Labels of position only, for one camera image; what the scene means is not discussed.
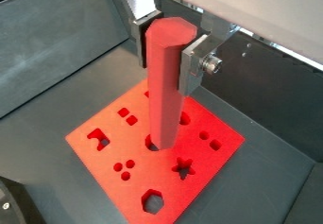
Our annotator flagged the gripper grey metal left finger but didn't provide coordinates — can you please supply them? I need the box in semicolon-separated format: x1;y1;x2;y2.
125;0;162;68

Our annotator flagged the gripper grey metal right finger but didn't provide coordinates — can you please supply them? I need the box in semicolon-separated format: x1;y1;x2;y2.
177;11;240;95

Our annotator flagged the red hexagonal peg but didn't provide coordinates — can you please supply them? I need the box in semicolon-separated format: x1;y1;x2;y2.
145;17;196;149

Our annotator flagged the black round object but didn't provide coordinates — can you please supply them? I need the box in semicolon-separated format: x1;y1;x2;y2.
0;176;46;224

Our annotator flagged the red shape-sorting board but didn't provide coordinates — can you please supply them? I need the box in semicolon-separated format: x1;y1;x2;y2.
65;82;242;224

